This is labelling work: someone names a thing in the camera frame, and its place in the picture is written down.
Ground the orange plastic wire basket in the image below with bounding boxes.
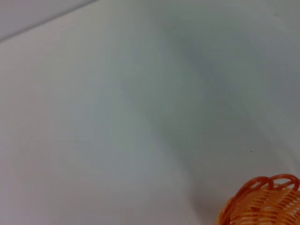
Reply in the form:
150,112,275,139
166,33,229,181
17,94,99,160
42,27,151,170
219,173,300,225

